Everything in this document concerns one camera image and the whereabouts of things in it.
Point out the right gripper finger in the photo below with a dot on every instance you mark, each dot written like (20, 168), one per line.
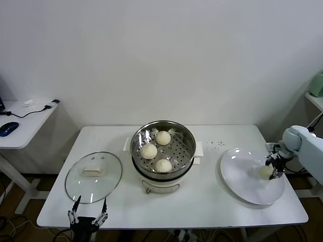
(268, 160)
(274, 174)

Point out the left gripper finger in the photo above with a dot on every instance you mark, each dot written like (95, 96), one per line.
(77, 206)
(104, 207)

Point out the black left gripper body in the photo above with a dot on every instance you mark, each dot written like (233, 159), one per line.
(83, 225)

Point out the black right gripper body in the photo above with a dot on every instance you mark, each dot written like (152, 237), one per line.
(278, 162)

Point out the white steamed baozi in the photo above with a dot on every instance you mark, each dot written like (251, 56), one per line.
(149, 151)
(163, 138)
(265, 172)
(163, 166)

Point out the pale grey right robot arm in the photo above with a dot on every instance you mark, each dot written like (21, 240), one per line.
(308, 146)

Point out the stainless steel steamer basket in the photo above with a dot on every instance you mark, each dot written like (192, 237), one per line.
(181, 151)

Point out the white round plate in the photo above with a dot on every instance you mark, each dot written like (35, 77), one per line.
(239, 171)

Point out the cream electric cooker base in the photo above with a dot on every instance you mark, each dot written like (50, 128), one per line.
(161, 185)

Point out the white shelf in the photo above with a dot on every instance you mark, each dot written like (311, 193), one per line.
(315, 100)

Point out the mint green appliance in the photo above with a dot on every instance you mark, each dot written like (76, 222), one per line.
(317, 85)

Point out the white power strip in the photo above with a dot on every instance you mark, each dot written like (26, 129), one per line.
(188, 237)

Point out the white side desk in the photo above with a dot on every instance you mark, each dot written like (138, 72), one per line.
(27, 126)

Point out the blue computer mouse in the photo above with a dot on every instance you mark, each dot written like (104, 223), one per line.
(8, 128)

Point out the small white crumpled object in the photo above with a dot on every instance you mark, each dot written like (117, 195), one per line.
(29, 103)

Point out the black laptop computer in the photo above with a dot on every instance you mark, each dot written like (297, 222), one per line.
(1, 100)

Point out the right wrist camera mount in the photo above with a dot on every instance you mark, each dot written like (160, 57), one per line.
(272, 146)

